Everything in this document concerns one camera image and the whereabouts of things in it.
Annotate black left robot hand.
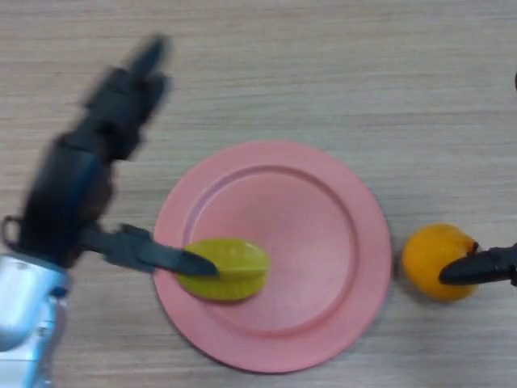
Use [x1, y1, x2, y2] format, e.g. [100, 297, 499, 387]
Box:
[18, 34, 221, 278]

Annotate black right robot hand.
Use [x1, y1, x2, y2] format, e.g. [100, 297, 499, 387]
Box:
[439, 72, 517, 289]

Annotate yellow starfruit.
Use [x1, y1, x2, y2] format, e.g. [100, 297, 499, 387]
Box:
[175, 238, 271, 304]

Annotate pink round plate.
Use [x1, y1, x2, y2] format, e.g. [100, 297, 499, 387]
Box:
[152, 140, 393, 374]

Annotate orange round fruit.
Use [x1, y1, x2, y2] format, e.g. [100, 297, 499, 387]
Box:
[401, 223, 482, 302]

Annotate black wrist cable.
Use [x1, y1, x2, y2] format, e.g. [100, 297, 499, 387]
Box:
[2, 216, 24, 248]

